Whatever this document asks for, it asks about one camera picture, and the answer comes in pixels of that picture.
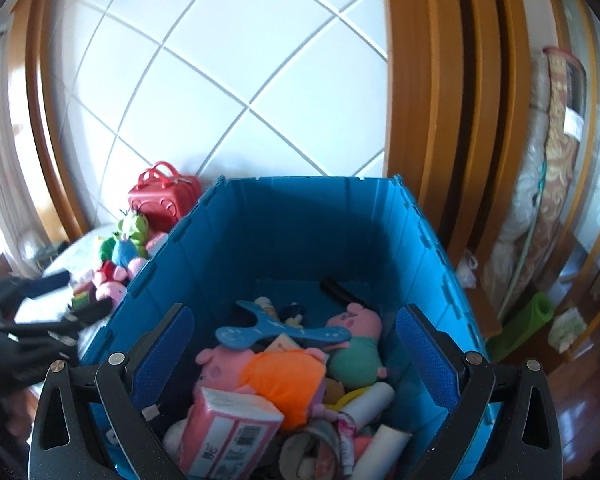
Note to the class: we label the pink pig plush teal shirt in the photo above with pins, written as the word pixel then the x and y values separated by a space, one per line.
pixel 355 360

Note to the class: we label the grey tape roll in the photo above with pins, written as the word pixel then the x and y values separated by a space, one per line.
pixel 287 452

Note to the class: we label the green rolled yoga mat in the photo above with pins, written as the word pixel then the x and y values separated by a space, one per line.
pixel 522 325

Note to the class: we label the pale curtain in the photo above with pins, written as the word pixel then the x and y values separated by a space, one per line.
pixel 0 160

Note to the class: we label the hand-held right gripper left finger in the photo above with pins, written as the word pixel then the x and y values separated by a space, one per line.
pixel 165 360

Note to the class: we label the pink pig plush orange dress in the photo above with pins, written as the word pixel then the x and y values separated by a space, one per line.
pixel 280 380

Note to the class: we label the pink tissue pack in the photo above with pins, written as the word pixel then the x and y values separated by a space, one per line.
pixel 230 435

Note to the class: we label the wide wooden door frame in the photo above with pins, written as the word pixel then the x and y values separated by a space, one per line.
pixel 430 110

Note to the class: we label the rolled patterned rug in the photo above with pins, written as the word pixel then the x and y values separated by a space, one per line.
pixel 562 160

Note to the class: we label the green cardboard box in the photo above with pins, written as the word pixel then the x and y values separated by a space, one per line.
pixel 80 300

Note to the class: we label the blue plastic storage bin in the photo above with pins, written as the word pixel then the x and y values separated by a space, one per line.
pixel 305 235

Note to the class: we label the pink pig plush red dress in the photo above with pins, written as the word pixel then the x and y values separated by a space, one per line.
pixel 110 290

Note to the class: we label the blue plush toy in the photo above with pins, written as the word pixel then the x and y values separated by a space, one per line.
pixel 124 254

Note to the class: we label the rolled white quilt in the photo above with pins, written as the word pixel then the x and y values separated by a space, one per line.
pixel 517 210

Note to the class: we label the white paper roll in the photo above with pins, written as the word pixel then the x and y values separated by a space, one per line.
pixel 372 402
pixel 392 442

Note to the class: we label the light green frog plush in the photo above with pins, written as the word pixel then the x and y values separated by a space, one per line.
pixel 132 230

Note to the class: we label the blue three-arm boomerang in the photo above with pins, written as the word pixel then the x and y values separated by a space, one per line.
pixel 260 332

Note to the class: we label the red toy suitcase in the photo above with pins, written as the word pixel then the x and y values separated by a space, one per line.
pixel 165 200

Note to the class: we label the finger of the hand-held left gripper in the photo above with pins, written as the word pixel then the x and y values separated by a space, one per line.
pixel 45 285
pixel 80 317

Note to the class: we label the clear plastic container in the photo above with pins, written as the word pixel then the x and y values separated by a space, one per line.
pixel 32 250

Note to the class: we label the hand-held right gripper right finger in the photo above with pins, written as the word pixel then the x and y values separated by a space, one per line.
pixel 425 355

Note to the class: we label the white green tissue pack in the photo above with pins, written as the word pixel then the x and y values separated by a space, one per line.
pixel 567 327

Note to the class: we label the white plastic bag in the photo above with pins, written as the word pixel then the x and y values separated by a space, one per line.
pixel 466 272

